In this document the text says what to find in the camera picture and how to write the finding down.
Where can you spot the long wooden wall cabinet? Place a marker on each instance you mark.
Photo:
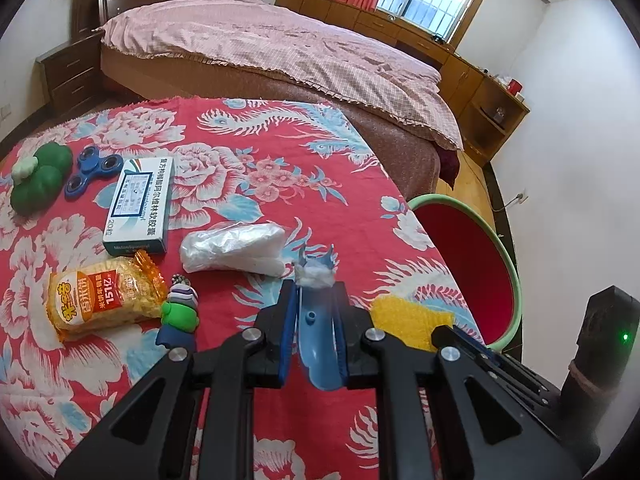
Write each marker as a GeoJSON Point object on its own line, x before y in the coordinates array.
{"type": "Point", "coordinates": [475, 90]}

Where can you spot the dark wooden nightstand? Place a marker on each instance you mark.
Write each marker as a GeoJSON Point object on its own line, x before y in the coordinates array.
{"type": "Point", "coordinates": [72, 75]}

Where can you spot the blue fidget spinner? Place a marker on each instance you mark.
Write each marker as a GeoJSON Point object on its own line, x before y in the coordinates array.
{"type": "Point", "coordinates": [92, 170]}

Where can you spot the yellow foam mesh pad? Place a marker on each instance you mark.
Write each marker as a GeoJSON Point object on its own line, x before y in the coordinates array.
{"type": "Point", "coordinates": [407, 317]}

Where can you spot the red floral printed tablecloth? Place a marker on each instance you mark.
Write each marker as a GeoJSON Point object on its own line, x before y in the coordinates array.
{"type": "Point", "coordinates": [260, 185]}

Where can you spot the white plastic bag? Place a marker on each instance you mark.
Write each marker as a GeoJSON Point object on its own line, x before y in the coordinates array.
{"type": "Point", "coordinates": [232, 250]}

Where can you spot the green plush toy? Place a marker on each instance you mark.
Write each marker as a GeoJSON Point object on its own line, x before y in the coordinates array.
{"type": "Point", "coordinates": [42, 180]}

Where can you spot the green and purple toy figure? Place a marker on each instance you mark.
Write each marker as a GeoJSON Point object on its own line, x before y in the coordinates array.
{"type": "Point", "coordinates": [179, 312]}

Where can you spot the red bin with green rim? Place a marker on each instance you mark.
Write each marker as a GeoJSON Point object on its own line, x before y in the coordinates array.
{"type": "Point", "coordinates": [470, 260]}

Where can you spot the brown bed sheet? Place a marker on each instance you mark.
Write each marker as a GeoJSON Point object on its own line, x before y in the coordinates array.
{"type": "Point", "coordinates": [400, 145]}

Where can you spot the small red box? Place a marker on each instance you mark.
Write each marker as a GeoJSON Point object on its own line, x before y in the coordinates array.
{"type": "Point", "coordinates": [512, 85]}

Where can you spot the blue plastic piece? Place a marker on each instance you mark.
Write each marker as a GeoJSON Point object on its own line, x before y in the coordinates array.
{"type": "Point", "coordinates": [317, 355]}

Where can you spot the white wall socket with plug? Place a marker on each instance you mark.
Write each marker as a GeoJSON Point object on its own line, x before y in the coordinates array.
{"type": "Point", "coordinates": [521, 197]}

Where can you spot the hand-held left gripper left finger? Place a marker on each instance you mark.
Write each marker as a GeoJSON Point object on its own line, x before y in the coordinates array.
{"type": "Point", "coordinates": [286, 330]}

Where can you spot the orange snack packet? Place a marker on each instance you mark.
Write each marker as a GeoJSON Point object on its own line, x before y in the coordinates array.
{"type": "Point", "coordinates": [102, 297]}

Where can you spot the bed with pink cover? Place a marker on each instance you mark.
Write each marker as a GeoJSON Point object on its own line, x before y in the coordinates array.
{"type": "Point", "coordinates": [280, 45]}

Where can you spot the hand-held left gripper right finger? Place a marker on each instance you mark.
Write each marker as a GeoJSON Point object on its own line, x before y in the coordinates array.
{"type": "Point", "coordinates": [341, 330]}

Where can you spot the white and blue medicine box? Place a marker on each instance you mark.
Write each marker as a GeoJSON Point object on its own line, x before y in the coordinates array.
{"type": "Point", "coordinates": [137, 205]}

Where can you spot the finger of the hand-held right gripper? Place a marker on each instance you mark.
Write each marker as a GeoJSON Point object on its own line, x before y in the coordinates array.
{"type": "Point", "coordinates": [505, 367]}

